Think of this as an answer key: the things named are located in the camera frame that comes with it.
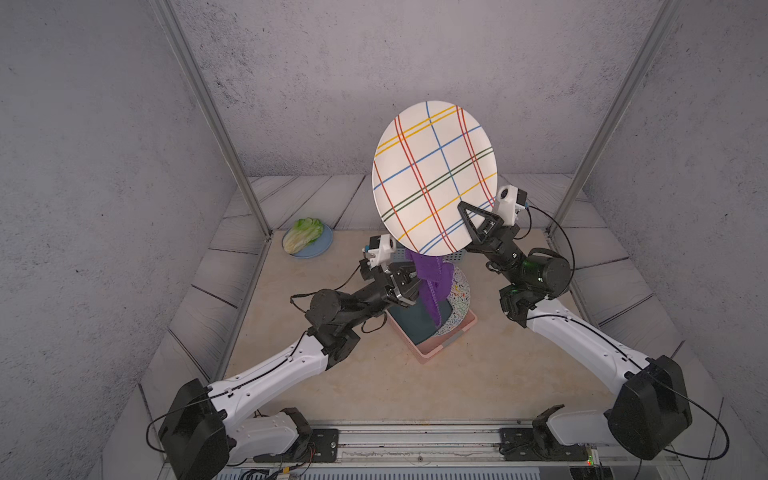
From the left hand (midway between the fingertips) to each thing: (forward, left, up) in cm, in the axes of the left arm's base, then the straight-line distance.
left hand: (433, 275), depth 49 cm
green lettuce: (+52, +39, -40) cm, 76 cm away
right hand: (+8, -5, +6) cm, 11 cm away
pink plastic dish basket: (+9, -6, -44) cm, 45 cm away
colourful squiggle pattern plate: (+19, -14, -38) cm, 45 cm away
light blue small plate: (+48, +34, -45) cm, 74 cm away
